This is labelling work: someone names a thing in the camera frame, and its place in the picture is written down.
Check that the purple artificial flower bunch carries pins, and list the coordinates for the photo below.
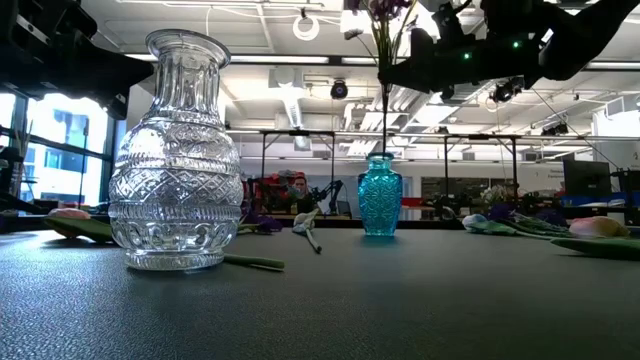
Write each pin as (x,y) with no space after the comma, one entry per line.
(500,211)
(265,222)
(382,7)

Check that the short ceiling light strip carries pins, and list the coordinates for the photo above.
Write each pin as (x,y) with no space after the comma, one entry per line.
(615,65)

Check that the pink yellow artificial tulip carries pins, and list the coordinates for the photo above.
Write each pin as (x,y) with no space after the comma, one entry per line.
(597,227)

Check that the blue background table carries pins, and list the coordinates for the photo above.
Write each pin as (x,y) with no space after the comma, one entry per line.
(575,200)

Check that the blue textured glass vase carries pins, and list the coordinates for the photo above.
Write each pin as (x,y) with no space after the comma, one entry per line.
(380,200)

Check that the black table frame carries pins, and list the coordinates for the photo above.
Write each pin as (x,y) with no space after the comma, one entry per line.
(480,136)
(297,133)

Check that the white artificial tulip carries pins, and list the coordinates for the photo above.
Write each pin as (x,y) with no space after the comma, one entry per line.
(472,220)

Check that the black ceiling camera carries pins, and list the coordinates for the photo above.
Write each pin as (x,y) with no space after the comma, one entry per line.
(339,90)

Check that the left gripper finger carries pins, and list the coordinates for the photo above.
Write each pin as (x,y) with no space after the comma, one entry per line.
(116,107)
(130,77)

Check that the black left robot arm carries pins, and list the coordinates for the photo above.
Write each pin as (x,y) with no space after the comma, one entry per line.
(40,25)

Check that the person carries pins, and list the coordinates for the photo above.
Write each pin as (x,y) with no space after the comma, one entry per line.
(300,186)

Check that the black computer monitor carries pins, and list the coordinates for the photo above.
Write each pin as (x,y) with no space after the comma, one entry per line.
(587,177)

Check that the red storage shelf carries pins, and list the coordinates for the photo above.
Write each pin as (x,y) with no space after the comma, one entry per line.
(272,182)

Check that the long ceiling light strip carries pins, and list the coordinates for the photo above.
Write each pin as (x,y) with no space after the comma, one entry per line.
(280,59)

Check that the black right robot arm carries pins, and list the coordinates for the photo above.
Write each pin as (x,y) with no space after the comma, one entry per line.
(575,45)

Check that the green stems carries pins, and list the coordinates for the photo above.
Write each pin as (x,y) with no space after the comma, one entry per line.
(304,222)

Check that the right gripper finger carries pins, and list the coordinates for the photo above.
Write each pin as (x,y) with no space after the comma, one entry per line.
(410,77)

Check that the clear cut glass vase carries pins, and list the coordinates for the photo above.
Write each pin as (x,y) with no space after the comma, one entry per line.
(175,175)

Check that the black ceiling track light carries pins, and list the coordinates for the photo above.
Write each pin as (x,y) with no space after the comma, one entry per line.
(555,130)

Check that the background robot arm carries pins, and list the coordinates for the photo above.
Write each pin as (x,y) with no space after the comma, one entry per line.
(332,192)

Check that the white ceiling duct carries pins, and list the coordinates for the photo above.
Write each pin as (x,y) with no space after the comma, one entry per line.
(292,107)

